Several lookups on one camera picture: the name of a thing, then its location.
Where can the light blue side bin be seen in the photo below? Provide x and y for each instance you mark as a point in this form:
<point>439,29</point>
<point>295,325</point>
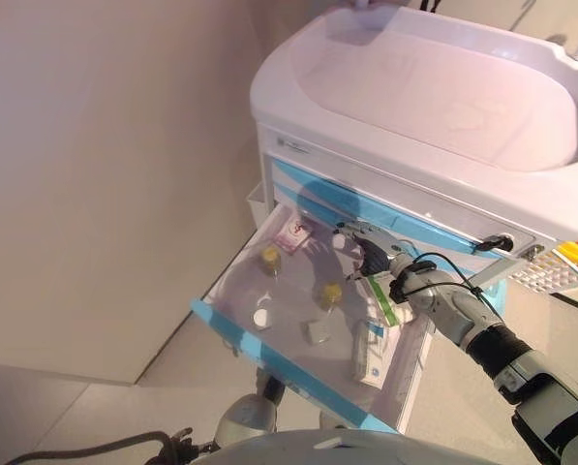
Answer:
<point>494,295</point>

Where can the small white cube box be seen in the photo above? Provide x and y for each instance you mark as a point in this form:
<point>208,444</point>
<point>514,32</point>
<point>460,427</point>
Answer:
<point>315,331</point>

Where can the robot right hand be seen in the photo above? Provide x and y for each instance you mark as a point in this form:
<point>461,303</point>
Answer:
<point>378,252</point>

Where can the blue fronted cart drawer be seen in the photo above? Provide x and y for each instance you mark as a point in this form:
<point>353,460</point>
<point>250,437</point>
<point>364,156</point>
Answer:
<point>279,353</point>

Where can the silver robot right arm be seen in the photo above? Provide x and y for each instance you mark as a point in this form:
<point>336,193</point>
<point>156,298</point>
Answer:
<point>463,315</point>

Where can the yellow capped medicine bottle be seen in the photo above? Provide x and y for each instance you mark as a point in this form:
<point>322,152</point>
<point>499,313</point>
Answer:
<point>330,298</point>
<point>270,261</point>

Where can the silver robot left leg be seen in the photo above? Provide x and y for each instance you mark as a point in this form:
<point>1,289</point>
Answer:
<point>247,416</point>

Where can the blue white medicine box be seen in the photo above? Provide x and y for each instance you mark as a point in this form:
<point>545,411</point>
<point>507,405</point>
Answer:
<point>371,358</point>

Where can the pink white medicine box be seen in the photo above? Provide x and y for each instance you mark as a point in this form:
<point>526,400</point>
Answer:
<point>295,235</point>

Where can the grey robot torso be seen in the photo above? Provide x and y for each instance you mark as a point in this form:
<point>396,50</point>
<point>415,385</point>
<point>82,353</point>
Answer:
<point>327,448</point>

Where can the black cart key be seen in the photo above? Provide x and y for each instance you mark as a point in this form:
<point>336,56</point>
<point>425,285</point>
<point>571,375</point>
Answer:
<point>497,240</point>

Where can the green white medicine box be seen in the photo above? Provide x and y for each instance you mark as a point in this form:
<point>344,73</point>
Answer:
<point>383,300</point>

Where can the white blue medical cart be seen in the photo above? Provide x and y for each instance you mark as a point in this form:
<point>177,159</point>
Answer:
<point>414,121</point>

